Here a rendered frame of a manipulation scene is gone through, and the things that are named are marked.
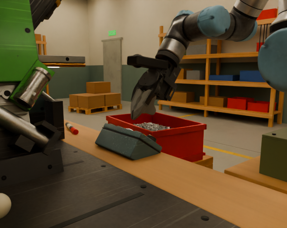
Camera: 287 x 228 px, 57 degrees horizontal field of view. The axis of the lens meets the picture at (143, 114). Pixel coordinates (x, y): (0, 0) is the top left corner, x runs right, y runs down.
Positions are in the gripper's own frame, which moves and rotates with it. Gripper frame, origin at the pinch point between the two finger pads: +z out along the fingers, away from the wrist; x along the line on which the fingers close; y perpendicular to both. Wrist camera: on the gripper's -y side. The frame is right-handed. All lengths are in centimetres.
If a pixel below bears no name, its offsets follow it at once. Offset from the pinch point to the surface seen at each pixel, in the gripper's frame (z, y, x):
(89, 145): 12.8, -5.4, 3.0
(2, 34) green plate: 1.9, -35.4, 2.1
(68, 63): -4.6, -17.3, 13.8
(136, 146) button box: 8.9, -5.0, -13.0
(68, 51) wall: -297, 287, 908
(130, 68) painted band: -299, 405, 652
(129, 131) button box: 6.4, -5.5, -8.9
